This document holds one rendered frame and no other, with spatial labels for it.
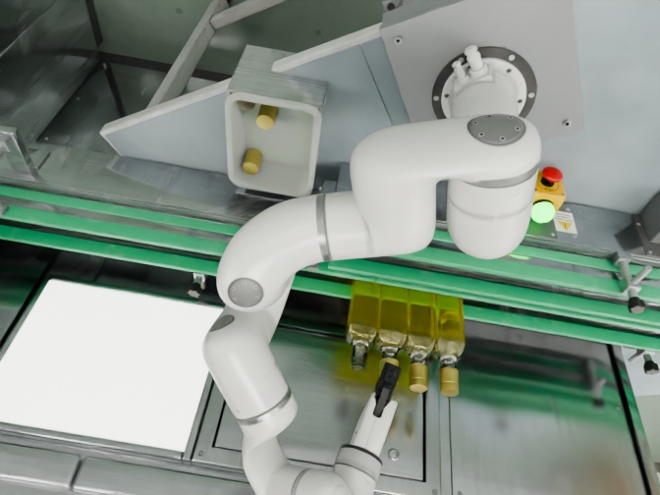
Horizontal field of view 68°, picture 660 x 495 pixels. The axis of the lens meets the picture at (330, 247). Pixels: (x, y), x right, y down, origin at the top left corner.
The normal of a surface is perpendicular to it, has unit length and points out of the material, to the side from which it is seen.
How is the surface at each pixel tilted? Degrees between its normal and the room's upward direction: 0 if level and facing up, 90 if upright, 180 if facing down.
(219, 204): 90
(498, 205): 5
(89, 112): 90
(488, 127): 92
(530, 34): 5
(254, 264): 40
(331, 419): 91
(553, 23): 5
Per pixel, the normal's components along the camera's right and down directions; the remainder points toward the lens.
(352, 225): -0.11, 0.10
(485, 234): -0.25, 0.72
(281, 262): 0.41, 0.39
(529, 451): 0.12, -0.63
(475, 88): -0.42, -0.67
